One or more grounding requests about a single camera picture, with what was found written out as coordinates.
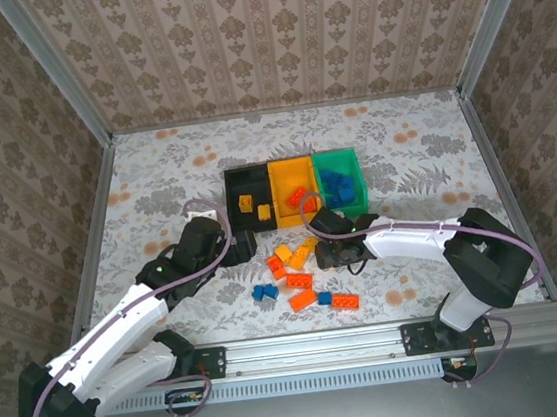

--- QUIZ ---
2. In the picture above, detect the green plastic bin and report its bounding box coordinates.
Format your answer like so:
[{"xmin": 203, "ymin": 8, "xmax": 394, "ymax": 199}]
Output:
[{"xmin": 310, "ymin": 146, "xmax": 371, "ymax": 218}]

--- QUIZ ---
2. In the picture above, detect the yellow plastic bin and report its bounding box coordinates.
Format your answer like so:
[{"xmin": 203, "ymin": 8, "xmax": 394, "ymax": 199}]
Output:
[{"xmin": 266, "ymin": 155, "xmax": 327, "ymax": 231}]

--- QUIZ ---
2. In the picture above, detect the floral patterned table cover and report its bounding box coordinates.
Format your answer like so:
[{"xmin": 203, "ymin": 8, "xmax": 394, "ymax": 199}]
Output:
[{"xmin": 51, "ymin": 81, "xmax": 555, "ymax": 359}]

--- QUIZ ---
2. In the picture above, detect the black plastic bin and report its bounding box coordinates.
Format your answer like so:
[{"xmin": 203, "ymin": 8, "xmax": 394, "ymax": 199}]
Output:
[{"xmin": 222, "ymin": 162, "xmax": 279, "ymax": 236}]

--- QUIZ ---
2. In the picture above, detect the black connector box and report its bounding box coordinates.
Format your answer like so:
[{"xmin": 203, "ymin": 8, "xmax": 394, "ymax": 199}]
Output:
[
  {"xmin": 164, "ymin": 386, "xmax": 207, "ymax": 407},
  {"xmin": 440, "ymin": 354, "xmax": 480, "ymax": 383}
]

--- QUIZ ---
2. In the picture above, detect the purple cable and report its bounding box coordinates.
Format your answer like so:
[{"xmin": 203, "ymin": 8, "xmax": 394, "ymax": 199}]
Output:
[
  {"xmin": 297, "ymin": 167, "xmax": 544, "ymax": 316},
  {"xmin": 436, "ymin": 311, "xmax": 520, "ymax": 392},
  {"xmin": 149, "ymin": 371, "xmax": 217, "ymax": 417},
  {"xmin": 4, "ymin": 195, "xmax": 255, "ymax": 417}
]

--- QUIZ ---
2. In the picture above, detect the aluminium frame rail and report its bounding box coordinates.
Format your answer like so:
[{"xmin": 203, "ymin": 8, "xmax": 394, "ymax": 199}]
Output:
[
  {"xmin": 455, "ymin": 82, "xmax": 557, "ymax": 310},
  {"xmin": 48, "ymin": 136, "xmax": 138, "ymax": 344},
  {"xmin": 110, "ymin": 86, "xmax": 463, "ymax": 137}
]

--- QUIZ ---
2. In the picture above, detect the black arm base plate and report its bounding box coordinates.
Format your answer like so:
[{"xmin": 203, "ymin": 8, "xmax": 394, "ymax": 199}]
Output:
[
  {"xmin": 399, "ymin": 313, "xmax": 497, "ymax": 358},
  {"xmin": 173, "ymin": 344, "xmax": 230, "ymax": 385}
]

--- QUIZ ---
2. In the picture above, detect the aluminium mounting rail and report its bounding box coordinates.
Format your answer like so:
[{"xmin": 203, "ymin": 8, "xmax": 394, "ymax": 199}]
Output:
[{"xmin": 192, "ymin": 302, "xmax": 557, "ymax": 386}]

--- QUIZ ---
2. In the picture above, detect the grey slotted cable duct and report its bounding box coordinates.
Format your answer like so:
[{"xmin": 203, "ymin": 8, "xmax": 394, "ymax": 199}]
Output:
[{"xmin": 97, "ymin": 353, "xmax": 450, "ymax": 417}]

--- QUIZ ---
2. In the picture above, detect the aluminium frame post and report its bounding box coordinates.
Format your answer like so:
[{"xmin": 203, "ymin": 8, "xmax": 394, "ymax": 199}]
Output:
[
  {"xmin": 446, "ymin": 0, "xmax": 556, "ymax": 98},
  {"xmin": 0, "ymin": 0, "xmax": 115, "ymax": 156}
]

